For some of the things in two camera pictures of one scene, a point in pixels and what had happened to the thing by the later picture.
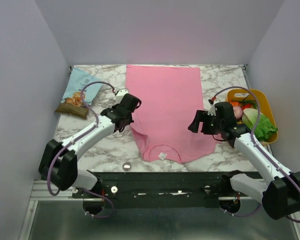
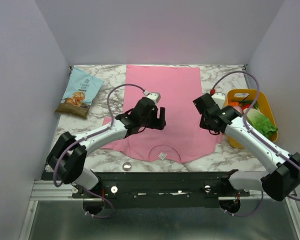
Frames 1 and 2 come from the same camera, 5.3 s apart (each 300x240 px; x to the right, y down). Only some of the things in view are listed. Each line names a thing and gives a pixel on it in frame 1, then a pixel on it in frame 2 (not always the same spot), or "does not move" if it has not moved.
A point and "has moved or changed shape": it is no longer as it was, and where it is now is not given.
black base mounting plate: (161, 190) does not move
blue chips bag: (72, 103) does not move
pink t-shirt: (168, 94) has moved or changed shape
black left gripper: (115, 107) to (158, 124)
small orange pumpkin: (235, 103) does not move
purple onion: (238, 112) does not move
